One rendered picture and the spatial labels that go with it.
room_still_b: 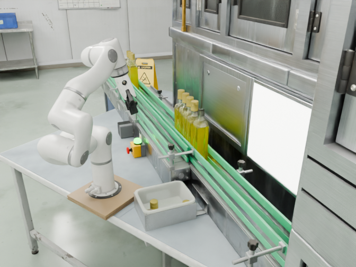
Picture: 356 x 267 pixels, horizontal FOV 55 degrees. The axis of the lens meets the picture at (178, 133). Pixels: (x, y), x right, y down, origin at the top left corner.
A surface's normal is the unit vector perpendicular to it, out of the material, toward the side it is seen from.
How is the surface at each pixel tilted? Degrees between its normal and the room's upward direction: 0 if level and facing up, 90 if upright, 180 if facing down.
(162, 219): 90
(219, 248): 0
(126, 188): 1
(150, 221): 90
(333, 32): 90
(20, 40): 90
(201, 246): 0
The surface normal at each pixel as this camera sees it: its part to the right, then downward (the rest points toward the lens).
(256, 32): -0.93, 0.15
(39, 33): 0.37, 0.39
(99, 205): -0.01, -0.91
